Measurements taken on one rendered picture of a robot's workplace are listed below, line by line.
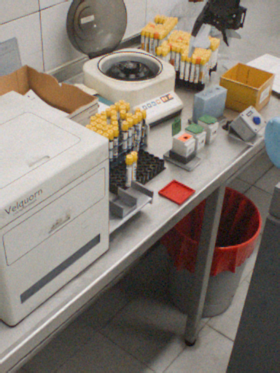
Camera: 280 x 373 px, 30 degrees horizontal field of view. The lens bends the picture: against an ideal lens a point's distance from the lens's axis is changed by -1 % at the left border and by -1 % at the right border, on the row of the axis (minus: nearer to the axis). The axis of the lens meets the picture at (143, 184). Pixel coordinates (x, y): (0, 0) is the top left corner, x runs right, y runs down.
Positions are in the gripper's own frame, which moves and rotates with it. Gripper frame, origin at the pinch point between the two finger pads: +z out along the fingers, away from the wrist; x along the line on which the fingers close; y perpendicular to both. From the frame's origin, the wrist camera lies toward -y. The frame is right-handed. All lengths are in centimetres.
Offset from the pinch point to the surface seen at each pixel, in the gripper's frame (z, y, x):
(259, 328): 64, 45, -9
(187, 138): 18.2, 9.2, -12.3
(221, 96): 16.9, -0.2, 10.5
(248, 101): 19.9, 2.9, 20.3
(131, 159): 15.9, 10.4, -32.7
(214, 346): 112, 24, 7
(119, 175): 24.3, 5.7, -31.7
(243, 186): 111, -34, 90
